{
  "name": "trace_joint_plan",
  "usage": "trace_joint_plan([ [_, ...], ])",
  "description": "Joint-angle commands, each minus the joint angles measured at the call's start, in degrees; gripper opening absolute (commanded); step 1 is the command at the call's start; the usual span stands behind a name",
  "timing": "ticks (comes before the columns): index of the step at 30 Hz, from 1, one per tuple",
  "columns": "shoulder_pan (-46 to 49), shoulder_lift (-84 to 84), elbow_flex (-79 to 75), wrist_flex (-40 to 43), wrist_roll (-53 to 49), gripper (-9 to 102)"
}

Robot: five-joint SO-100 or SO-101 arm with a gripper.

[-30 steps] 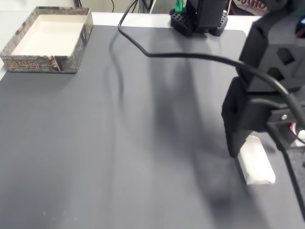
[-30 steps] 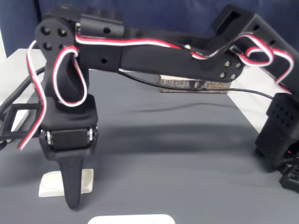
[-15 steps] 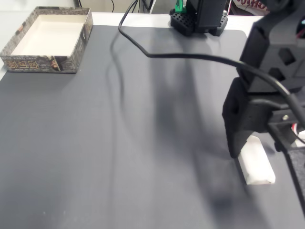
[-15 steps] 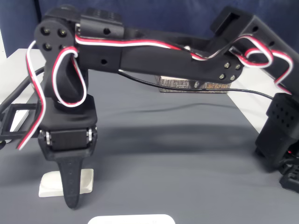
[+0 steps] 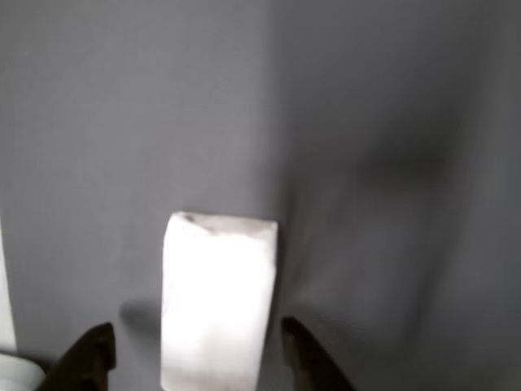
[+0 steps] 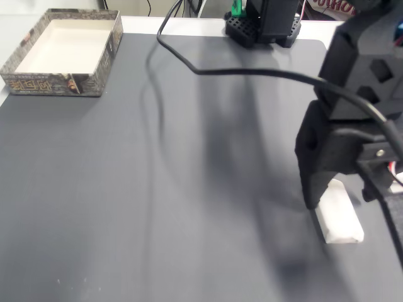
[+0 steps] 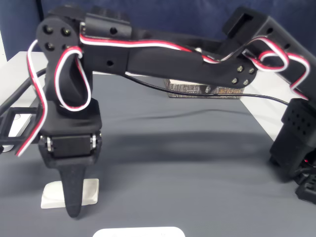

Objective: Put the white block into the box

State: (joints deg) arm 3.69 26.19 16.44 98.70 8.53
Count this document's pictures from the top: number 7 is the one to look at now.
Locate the bark-patterned cardboard box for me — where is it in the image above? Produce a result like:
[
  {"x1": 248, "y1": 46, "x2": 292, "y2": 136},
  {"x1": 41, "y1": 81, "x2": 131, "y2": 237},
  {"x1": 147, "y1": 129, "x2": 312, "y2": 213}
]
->
[{"x1": 165, "y1": 79, "x2": 245, "y2": 100}]

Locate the dark grey table mat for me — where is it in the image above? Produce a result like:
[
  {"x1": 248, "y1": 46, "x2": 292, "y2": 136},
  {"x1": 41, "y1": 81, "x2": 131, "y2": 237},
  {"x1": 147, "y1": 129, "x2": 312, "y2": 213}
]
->
[{"x1": 0, "y1": 72, "x2": 316, "y2": 237}]

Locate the red white servo cable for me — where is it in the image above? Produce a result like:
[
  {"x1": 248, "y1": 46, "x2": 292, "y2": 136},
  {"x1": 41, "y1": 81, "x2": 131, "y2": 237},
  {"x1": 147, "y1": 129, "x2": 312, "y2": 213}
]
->
[
  {"x1": 15, "y1": 39, "x2": 83, "y2": 158},
  {"x1": 54, "y1": 45, "x2": 92, "y2": 112},
  {"x1": 79, "y1": 34, "x2": 311, "y2": 101}
]

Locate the dark blue curtain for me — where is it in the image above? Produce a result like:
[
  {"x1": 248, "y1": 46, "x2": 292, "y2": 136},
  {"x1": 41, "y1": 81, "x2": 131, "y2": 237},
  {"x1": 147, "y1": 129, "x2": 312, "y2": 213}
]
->
[{"x1": 39, "y1": 0, "x2": 316, "y2": 73}]

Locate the dark blue partition panel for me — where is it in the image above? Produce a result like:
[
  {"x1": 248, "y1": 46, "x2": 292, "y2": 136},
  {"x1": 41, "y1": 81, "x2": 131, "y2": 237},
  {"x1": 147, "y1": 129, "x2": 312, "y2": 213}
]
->
[{"x1": 0, "y1": 0, "x2": 41, "y2": 62}]

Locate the black camera cable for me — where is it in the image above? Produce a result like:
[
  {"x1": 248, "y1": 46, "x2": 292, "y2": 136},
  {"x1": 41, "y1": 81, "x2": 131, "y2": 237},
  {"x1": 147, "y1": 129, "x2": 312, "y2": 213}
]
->
[{"x1": 0, "y1": 68, "x2": 291, "y2": 113}]

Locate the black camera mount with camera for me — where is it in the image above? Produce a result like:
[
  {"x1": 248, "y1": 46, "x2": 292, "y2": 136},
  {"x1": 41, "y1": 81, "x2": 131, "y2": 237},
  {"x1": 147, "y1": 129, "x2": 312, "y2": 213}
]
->
[{"x1": 0, "y1": 106, "x2": 42, "y2": 149}]

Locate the white power strip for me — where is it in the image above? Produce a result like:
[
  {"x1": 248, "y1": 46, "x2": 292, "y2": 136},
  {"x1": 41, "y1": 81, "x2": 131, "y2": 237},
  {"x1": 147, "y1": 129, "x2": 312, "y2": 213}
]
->
[{"x1": 0, "y1": 106, "x2": 35, "y2": 153}]

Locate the white rounded flat device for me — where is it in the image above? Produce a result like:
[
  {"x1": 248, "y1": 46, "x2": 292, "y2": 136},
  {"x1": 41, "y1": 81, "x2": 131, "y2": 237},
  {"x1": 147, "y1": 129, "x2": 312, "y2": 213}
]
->
[{"x1": 92, "y1": 226, "x2": 186, "y2": 237}]

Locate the white block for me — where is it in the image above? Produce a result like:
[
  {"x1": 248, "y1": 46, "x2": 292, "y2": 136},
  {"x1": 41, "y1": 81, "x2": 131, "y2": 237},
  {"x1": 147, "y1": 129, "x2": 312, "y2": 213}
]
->
[{"x1": 40, "y1": 178, "x2": 100, "y2": 210}]

